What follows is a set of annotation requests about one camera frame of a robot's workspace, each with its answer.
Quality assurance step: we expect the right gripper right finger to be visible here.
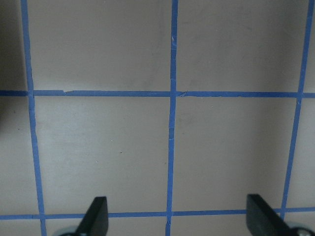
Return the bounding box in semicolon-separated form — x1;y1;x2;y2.
246;194;291;236

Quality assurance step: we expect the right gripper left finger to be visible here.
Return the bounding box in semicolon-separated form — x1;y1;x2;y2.
74;196;109;236

